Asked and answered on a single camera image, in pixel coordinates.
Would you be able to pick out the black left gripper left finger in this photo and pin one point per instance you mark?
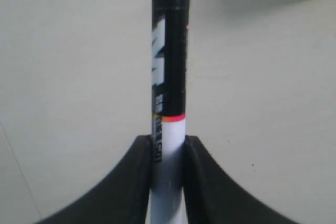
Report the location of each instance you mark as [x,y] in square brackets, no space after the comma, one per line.
[121,197]

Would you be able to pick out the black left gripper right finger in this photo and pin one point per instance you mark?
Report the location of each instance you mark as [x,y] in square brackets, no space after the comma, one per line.
[212,196]

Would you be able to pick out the black and white marker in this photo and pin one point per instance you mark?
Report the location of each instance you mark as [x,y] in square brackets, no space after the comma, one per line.
[170,20]

